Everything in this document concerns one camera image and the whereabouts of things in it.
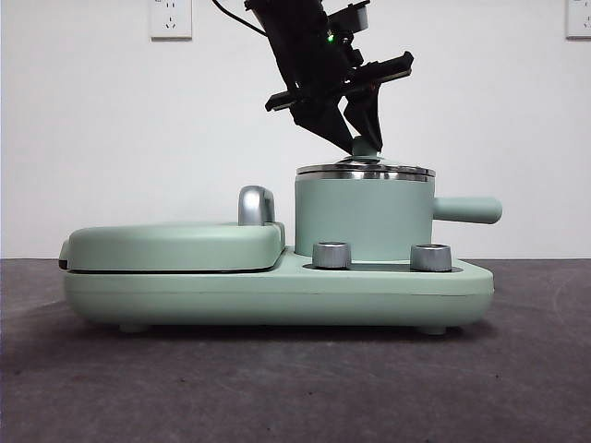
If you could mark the glass pot lid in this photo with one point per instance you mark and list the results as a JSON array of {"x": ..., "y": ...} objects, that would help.
[{"x": 361, "y": 148}]

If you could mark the silver control dial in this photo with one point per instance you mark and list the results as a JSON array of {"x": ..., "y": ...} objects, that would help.
[
  {"x": 430, "y": 258},
  {"x": 331, "y": 256}
]

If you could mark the pale grey camera box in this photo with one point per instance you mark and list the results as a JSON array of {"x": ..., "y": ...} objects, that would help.
[{"x": 358, "y": 18}]

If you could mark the mint green breakfast machine base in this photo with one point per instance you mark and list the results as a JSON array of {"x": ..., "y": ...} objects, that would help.
[{"x": 277, "y": 300}]

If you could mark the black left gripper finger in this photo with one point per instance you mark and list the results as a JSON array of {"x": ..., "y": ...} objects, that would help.
[
  {"x": 367, "y": 115},
  {"x": 328, "y": 122}
]

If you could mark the white wall socket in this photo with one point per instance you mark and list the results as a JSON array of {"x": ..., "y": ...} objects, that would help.
[
  {"x": 579, "y": 18},
  {"x": 170, "y": 20}
]

